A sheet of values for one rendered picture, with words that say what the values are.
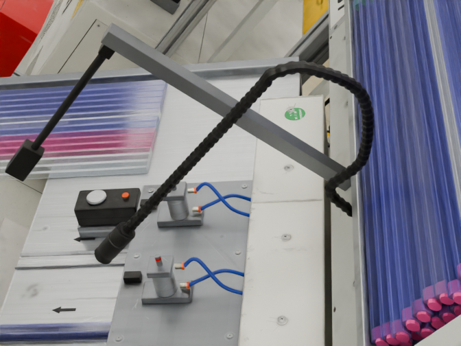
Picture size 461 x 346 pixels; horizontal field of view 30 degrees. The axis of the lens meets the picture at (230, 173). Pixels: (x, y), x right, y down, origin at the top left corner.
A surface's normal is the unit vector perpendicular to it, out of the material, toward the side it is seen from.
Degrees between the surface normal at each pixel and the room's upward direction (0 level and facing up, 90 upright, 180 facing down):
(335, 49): 90
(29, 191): 0
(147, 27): 0
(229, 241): 43
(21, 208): 0
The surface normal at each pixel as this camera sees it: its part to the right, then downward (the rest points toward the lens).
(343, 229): -0.81, -0.48
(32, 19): 0.59, -0.58
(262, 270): -0.14, -0.75
